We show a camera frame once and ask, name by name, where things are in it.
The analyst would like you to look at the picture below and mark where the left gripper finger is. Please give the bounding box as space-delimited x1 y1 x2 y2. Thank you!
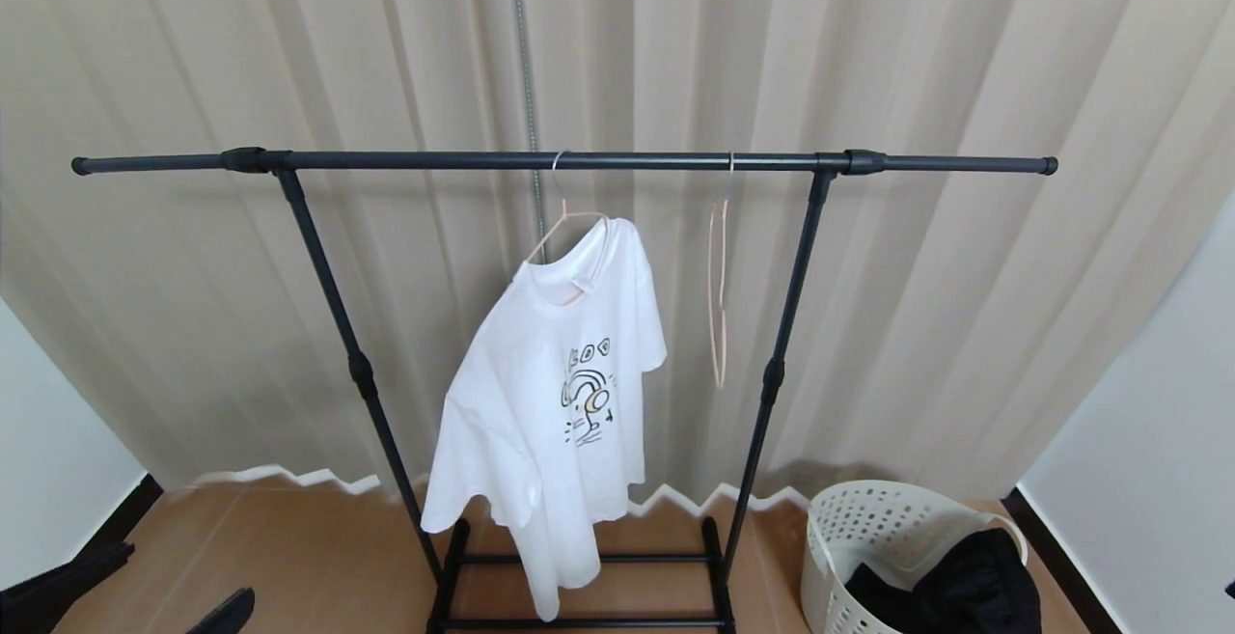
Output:
187 587 258 634
0 541 137 634

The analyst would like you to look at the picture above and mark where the white printed t-shirt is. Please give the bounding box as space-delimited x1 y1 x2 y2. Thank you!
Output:
421 217 670 623

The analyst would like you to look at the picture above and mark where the pink clothes hanger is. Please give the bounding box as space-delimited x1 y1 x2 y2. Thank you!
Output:
525 150 612 270
706 152 737 392

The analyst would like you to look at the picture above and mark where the black garment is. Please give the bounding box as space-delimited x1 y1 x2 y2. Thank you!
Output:
844 527 1044 634

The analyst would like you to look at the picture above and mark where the black clothes rack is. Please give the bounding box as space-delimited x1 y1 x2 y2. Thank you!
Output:
70 147 1059 634

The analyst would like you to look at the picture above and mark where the white laundry basket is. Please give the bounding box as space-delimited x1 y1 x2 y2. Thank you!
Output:
801 479 1029 634

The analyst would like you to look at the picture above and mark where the silver curtain pull rod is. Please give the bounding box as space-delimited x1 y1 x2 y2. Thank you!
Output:
508 0 547 241

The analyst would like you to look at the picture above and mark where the beige curtain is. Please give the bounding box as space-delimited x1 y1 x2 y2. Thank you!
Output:
0 0 1235 511

